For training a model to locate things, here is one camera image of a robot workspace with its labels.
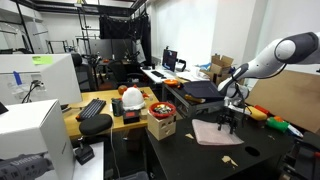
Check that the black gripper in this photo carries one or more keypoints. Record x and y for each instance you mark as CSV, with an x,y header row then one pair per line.
x,y
227,119

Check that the clear bubble wrap sheet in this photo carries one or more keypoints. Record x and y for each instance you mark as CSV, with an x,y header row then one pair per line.
x,y
206,133

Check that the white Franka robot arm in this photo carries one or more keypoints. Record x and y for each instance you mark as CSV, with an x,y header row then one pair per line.
x,y
266,63

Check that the large tan scrap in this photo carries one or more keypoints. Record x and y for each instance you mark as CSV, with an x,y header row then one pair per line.
x,y
227,159

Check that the yellow plush toy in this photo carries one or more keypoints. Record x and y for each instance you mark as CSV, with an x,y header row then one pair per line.
x,y
258,114

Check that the grey metal cart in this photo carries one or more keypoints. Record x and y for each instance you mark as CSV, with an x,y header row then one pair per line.
x,y
193,106

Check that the red block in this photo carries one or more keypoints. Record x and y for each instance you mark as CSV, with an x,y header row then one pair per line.
x,y
263,109

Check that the wooden brush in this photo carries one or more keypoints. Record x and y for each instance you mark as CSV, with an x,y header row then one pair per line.
x,y
195,98

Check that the small tan scrap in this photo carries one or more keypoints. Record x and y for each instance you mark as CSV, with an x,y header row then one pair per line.
x,y
271,137

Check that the printed cardboard box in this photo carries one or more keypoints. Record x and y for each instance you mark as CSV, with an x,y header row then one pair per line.
x,y
223,80

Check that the orange toy piece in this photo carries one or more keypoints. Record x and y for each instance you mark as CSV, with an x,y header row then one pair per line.
x,y
278,118

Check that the open cardboard box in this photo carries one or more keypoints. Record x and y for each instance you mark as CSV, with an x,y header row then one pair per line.
x,y
220,65

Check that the wooden box with face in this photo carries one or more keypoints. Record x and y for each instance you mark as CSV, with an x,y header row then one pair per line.
x,y
161,128

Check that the red bowl of items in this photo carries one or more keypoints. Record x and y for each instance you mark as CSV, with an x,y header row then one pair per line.
x,y
162,108

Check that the white marker tube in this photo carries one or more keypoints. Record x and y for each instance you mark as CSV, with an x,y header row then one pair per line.
x,y
295,131

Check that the large cardboard board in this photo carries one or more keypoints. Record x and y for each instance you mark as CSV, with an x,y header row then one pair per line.
x,y
290,100

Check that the orange bowl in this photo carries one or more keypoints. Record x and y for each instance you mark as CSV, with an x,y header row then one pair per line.
x,y
171,82

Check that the black orange bar clamp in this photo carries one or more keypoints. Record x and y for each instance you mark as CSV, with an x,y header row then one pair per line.
x,y
301,156

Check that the small wooden box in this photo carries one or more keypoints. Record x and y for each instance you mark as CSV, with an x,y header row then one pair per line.
x,y
144,114

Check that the small black keyboard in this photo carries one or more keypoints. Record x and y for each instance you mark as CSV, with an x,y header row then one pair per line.
x,y
158,74

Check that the black computer monitor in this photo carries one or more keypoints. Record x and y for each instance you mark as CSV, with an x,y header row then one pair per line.
x,y
169,60

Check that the white desk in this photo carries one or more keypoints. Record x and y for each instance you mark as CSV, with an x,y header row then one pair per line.
x,y
150,77

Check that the black box with red label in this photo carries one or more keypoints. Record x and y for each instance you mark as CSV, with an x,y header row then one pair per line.
x,y
131,116

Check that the orange ball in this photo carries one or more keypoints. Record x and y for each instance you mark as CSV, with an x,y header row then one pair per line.
x,y
122,89

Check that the black can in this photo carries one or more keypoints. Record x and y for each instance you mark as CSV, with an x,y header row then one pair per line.
x,y
117,107

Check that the black office chair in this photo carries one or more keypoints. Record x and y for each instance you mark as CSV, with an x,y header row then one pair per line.
x,y
126,73
81,73

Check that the wooden desk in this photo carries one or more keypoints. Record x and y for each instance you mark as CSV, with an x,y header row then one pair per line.
x,y
110,95

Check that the black cushion pad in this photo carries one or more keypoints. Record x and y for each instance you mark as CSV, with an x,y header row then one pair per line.
x,y
95,124

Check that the black curtain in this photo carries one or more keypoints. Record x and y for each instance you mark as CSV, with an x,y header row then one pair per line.
x,y
123,28

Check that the black joystick stand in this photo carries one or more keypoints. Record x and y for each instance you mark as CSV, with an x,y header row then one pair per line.
x,y
84,153

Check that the white-backed monitor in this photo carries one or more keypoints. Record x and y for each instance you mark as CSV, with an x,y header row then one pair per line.
x,y
56,76

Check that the green sticky note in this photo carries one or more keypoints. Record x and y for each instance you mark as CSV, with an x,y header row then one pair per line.
x,y
42,60

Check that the white computer box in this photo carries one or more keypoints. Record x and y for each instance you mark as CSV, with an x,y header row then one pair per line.
x,y
30,133

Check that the blue tape strip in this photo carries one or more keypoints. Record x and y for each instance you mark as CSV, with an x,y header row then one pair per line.
x,y
17,77

